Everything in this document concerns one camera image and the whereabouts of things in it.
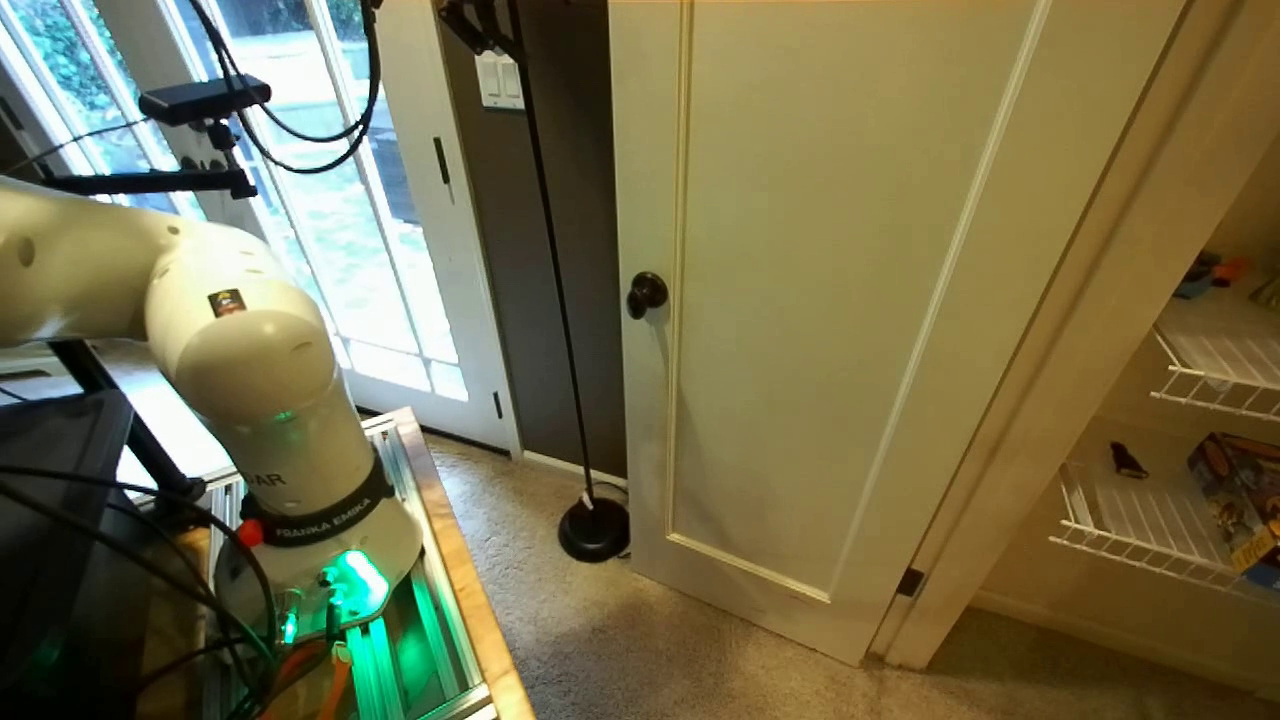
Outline orange cable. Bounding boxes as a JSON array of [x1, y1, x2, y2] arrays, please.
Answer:
[[272, 635, 357, 720]]

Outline black robot arm cables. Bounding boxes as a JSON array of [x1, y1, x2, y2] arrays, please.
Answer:
[[183, 0, 388, 179]]

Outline black stereo camera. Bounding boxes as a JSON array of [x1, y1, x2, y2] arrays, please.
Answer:
[[138, 72, 278, 133]]

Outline black cables at robot base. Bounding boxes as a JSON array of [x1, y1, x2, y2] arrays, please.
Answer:
[[0, 456, 292, 720]]

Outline large white wire shelf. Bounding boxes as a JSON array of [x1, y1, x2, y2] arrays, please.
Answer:
[[1049, 473, 1280, 606]]

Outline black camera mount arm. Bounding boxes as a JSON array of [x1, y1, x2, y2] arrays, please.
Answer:
[[38, 118, 260, 205]]

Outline white glass french door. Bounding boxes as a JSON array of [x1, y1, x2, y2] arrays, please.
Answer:
[[0, 0, 524, 456]]

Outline white wall switch plate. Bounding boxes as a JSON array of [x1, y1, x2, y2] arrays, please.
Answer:
[[472, 47, 529, 118]]

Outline black inner door knob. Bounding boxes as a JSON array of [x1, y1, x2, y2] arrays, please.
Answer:
[[625, 269, 673, 324]]

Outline white door frame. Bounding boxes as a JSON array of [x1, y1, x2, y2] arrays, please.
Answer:
[[863, 0, 1280, 672]]

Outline white panel door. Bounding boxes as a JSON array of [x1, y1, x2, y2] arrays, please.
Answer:
[[607, 0, 1192, 670]]

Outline colourful printed box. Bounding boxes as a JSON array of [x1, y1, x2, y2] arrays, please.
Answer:
[[1185, 429, 1280, 593]]

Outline small white wire shelf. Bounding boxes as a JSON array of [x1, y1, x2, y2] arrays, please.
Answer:
[[1148, 285, 1280, 429]]

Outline black metal frame strut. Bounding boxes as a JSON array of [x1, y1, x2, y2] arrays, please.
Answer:
[[48, 338, 218, 532]]

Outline black floor lamp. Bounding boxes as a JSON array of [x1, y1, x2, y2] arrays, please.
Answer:
[[506, 0, 638, 567]]

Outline small dark shelf item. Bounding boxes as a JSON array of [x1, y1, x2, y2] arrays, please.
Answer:
[[1108, 436, 1151, 484]]

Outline orange and blue shelf items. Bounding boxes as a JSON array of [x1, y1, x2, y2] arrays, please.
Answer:
[[1174, 249, 1256, 304]]

